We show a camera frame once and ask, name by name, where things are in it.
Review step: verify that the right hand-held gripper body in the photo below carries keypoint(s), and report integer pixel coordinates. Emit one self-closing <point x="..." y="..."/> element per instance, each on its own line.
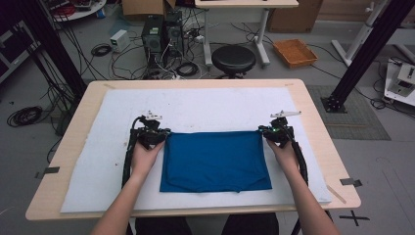
<point x="280" y="133"/>

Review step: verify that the grey floor mat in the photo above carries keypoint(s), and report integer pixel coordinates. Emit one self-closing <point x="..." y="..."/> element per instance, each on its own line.
<point x="355" y="117"/>

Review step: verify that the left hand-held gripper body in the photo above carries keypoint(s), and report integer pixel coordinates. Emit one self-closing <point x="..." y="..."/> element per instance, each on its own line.
<point x="148" y="135"/>

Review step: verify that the brown cardboard box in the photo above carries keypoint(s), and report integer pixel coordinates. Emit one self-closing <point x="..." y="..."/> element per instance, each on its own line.
<point x="293" y="16"/>
<point x="147" y="8"/>

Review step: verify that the black aluminium post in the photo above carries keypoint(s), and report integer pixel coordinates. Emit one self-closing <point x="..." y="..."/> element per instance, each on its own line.
<point x="368" y="52"/>
<point x="55" y="49"/>

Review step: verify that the person's left hand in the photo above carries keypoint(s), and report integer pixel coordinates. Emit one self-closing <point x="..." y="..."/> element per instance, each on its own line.
<point x="145" y="160"/>

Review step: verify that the person's right leg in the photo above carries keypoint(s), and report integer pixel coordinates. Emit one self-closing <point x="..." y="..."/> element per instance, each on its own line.
<point x="251" y="225"/>

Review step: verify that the small white box device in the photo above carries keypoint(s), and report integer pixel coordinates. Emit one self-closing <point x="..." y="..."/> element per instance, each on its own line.
<point x="119" y="39"/>

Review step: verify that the white machine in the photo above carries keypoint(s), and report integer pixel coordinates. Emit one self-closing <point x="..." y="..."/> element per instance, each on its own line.
<point x="403" y="81"/>

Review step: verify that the black tape strip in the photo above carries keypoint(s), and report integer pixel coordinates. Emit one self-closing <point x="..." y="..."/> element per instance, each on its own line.
<point x="350" y="182"/>
<point x="49" y="170"/>

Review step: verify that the black computer tower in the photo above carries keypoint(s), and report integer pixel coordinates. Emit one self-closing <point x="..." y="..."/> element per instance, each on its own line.
<point x="152" y="42"/>
<point x="174" y="32"/>

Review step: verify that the white felt mat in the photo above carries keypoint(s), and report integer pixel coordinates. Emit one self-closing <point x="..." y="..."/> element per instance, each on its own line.
<point x="202" y="107"/>

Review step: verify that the person's left leg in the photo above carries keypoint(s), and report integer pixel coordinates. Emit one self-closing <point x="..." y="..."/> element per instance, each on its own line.
<point x="163" y="226"/>

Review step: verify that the blue T-shirt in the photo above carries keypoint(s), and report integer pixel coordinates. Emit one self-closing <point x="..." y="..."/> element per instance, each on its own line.
<point x="215" y="160"/>

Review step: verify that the person's right hand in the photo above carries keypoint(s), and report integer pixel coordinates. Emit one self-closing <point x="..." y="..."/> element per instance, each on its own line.
<point x="287" y="158"/>

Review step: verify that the thin wooden stick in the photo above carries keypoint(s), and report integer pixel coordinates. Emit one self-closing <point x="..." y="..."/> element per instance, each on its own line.
<point x="336" y="194"/>

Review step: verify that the person's leg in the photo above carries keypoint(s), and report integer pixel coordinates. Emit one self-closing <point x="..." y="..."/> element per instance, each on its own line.
<point x="251" y="225"/>
<point x="163" y="226"/>

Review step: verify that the white desk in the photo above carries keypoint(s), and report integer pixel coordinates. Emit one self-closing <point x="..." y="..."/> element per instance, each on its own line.
<point x="244" y="3"/>

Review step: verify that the black tape cross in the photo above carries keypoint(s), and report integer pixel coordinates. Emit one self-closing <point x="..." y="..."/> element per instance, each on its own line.
<point x="354" y="218"/>

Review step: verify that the black round stool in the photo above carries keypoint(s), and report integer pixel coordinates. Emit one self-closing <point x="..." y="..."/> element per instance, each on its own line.
<point x="233" y="58"/>

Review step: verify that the white metal stand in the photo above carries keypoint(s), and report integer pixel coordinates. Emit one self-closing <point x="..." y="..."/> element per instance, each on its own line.
<point x="359" y="36"/>

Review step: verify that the orange tray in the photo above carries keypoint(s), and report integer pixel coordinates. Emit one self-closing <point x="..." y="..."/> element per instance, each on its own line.
<point x="295" y="52"/>

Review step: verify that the round white table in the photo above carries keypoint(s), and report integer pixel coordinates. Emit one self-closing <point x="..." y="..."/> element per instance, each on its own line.
<point x="81" y="9"/>

